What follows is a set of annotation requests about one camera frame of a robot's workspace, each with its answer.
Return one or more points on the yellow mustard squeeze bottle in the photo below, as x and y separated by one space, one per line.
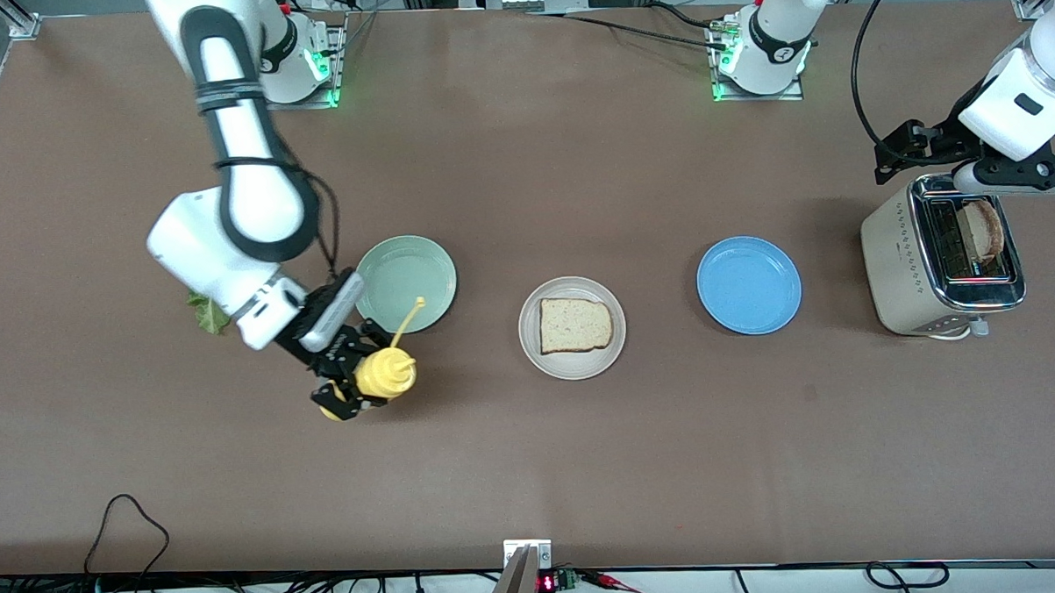
385 376

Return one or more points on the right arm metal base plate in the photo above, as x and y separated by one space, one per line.
341 75

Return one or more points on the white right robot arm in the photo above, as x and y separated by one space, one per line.
252 192

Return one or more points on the beige plate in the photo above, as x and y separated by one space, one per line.
574 367

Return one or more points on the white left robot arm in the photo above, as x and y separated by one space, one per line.
777 42

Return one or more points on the green lettuce leaf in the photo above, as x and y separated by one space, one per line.
212 318

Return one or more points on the red digit display module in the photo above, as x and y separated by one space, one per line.
548 583

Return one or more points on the beige and chrome toaster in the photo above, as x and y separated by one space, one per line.
891 266

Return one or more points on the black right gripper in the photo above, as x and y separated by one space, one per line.
334 362

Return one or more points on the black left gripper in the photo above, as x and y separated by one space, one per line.
912 147

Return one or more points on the toasted bread slice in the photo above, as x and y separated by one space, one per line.
577 325
986 228

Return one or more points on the pale green plate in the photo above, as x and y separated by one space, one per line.
413 278

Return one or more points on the red alligator clip lead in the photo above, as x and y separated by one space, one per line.
603 579

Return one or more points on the grey metal bar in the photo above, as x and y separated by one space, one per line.
513 591

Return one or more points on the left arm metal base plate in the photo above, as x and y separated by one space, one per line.
757 97

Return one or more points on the aluminium frame post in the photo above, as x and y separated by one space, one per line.
22 24
1023 7

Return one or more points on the silver metal bracket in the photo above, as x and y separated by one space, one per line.
543 555

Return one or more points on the blue plate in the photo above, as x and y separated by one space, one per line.
749 285

